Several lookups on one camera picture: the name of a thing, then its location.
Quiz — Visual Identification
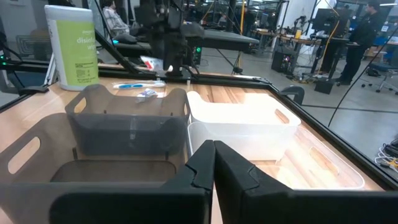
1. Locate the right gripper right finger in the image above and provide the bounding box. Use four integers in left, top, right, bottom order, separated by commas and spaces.
214, 140, 398, 224

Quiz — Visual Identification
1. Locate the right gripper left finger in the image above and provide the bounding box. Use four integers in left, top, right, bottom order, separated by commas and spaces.
49, 139, 216, 224

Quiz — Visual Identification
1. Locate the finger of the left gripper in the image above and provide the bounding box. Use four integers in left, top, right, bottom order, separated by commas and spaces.
147, 30, 157, 60
156, 30, 166, 60

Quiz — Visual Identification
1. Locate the blue toothbrush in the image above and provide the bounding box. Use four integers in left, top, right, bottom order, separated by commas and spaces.
112, 80, 167, 90

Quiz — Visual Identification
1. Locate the white blue toothpaste tube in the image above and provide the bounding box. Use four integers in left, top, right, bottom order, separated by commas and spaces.
135, 88, 159, 104

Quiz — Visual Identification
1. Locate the black computer mouse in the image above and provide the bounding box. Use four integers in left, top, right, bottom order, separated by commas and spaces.
112, 33, 138, 45

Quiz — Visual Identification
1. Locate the black computer tower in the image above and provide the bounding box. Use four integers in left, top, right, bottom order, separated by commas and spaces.
192, 45, 203, 67
271, 46, 296, 75

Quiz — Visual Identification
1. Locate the person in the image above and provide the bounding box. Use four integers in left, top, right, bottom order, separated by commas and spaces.
101, 0, 131, 37
335, 0, 386, 86

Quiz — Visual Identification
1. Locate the clear plastic bin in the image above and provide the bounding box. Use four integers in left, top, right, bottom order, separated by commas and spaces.
187, 121, 367, 191

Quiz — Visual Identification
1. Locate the grey translucent bin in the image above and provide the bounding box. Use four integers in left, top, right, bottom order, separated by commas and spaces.
64, 83, 192, 157
0, 112, 189, 224

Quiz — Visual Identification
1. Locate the disinfecting wipes canister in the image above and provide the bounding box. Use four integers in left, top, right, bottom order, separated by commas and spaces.
44, 4, 100, 92

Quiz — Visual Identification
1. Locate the yellow pole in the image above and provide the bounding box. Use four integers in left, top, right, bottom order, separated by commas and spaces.
237, 0, 246, 68

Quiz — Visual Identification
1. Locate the white plastic bin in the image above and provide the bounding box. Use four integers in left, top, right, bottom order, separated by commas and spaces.
185, 90, 302, 162

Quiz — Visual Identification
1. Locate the black floor box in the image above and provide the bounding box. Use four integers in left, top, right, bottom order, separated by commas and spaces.
313, 77, 335, 95

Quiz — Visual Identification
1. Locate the wooden desk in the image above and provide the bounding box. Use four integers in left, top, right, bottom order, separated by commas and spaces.
251, 29, 358, 75

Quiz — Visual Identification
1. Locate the grey office chair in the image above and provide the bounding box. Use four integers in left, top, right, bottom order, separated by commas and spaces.
362, 46, 398, 96

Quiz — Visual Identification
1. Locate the black monitor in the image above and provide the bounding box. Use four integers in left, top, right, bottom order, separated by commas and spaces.
312, 7, 341, 34

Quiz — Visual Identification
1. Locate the black aluminium rig frame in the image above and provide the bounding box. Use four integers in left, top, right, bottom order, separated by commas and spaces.
0, 0, 398, 191

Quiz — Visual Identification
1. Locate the white cable bundle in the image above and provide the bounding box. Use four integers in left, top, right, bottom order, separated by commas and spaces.
374, 146, 398, 174

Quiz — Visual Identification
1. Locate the coiled black cable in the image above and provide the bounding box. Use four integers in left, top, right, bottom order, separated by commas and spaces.
381, 138, 398, 158

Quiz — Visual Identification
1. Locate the silver aluminium bracket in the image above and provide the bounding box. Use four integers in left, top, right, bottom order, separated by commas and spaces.
43, 52, 58, 86

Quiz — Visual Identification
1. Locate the black frame clamp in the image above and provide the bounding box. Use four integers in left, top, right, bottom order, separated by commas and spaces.
17, 85, 50, 96
279, 85, 306, 106

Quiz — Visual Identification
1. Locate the long black cable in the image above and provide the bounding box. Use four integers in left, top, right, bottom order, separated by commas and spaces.
328, 34, 398, 128

